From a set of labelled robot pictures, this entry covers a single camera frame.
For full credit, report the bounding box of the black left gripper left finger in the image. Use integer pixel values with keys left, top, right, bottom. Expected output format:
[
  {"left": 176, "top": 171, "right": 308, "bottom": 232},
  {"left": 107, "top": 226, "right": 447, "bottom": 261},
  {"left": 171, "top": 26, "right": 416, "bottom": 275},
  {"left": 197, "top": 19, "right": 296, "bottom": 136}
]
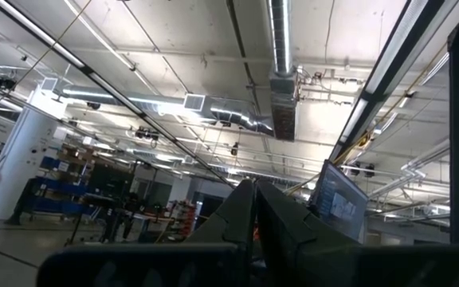
[{"left": 184, "top": 178, "right": 257, "bottom": 287}]

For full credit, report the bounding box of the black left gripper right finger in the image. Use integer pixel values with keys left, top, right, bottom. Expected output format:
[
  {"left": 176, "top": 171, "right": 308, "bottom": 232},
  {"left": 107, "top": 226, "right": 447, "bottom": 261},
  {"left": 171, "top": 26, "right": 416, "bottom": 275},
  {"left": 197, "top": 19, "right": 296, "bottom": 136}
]
[{"left": 255, "top": 179, "right": 361, "bottom": 287}]

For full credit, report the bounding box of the monitor with lit screen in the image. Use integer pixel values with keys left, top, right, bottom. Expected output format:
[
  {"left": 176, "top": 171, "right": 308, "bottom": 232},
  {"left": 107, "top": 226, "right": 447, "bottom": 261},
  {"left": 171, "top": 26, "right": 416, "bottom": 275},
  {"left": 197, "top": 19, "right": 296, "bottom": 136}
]
[{"left": 308, "top": 159, "right": 370, "bottom": 243}]

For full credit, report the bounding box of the black ceiling-hung device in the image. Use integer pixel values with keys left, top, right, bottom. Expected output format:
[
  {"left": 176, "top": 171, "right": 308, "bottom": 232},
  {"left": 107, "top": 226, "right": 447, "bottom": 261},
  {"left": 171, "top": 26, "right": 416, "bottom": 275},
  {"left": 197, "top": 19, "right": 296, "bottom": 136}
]
[
  {"left": 0, "top": 74, "right": 18, "bottom": 92},
  {"left": 348, "top": 161, "right": 376, "bottom": 179},
  {"left": 135, "top": 125, "right": 161, "bottom": 142}
]

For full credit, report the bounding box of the dark workbench with equipment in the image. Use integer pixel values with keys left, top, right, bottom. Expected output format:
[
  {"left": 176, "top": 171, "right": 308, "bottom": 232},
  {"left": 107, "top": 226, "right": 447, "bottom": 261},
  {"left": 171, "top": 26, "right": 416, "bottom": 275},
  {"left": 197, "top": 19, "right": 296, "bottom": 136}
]
[{"left": 65, "top": 161, "right": 175, "bottom": 245}]

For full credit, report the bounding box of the blue storage rack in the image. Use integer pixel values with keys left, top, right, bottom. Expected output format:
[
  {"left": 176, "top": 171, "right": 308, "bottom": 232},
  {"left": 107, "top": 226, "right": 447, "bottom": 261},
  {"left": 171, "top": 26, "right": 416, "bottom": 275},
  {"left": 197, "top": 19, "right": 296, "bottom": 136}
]
[{"left": 14, "top": 155, "right": 95, "bottom": 224}]

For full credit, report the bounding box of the LED light bar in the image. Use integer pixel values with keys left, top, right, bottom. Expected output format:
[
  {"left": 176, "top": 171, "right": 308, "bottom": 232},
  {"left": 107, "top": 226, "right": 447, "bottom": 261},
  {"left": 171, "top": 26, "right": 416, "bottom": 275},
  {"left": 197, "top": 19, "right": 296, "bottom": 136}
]
[
  {"left": 0, "top": 0, "right": 237, "bottom": 189},
  {"left": 328, "top": 0, "right": 459, "bottom": 163}
]

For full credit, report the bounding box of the white round pillar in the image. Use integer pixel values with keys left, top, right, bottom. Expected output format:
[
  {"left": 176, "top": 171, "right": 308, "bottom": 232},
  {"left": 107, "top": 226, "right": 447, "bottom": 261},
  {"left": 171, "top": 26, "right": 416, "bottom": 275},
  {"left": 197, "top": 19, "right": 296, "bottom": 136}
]
[{"left": 0, "top": 106, "right": 61, "bottom": 221}]

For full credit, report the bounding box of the long silver duct with grilles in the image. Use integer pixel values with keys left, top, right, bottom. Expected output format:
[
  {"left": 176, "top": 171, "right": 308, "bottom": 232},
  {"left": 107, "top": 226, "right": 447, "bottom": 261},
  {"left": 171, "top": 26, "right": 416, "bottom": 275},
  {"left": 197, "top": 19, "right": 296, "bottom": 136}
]
[{"left": 40, "top": 77, "right": 274, "bottom": 136}]

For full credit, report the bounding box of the silver spiral duct with box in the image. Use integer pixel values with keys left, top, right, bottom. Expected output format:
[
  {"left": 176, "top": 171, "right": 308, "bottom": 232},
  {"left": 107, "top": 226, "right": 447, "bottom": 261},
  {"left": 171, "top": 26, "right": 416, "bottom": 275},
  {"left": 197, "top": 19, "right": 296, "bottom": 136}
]
[{"left": 267, "top": 0, "right": 299, "bottom": 143}]

